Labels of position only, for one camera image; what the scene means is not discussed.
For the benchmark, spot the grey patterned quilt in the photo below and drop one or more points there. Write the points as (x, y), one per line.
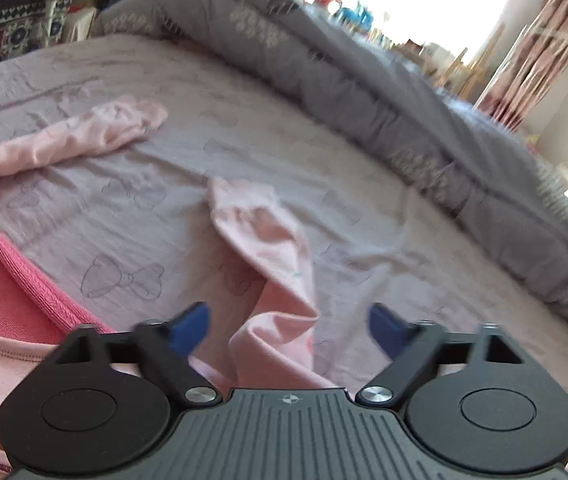
(364, 70)

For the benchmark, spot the pink floral curtain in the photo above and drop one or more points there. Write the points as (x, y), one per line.
(549, 45)

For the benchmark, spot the blue toy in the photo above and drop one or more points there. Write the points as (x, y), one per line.
(356, 12)

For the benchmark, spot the blue red patterned cloth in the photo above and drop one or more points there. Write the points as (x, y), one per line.
(3, 20)

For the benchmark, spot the pink strawberry print pajama top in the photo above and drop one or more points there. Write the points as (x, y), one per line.
(264, 240)

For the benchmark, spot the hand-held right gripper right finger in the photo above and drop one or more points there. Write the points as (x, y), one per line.
(386, 330)

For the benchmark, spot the wooden easel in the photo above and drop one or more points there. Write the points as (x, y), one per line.
(474, 70)

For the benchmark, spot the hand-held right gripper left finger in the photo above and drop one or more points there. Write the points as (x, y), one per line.
(188, 327)

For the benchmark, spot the lilac bed sheet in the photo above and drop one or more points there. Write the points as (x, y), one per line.
(314, 160)

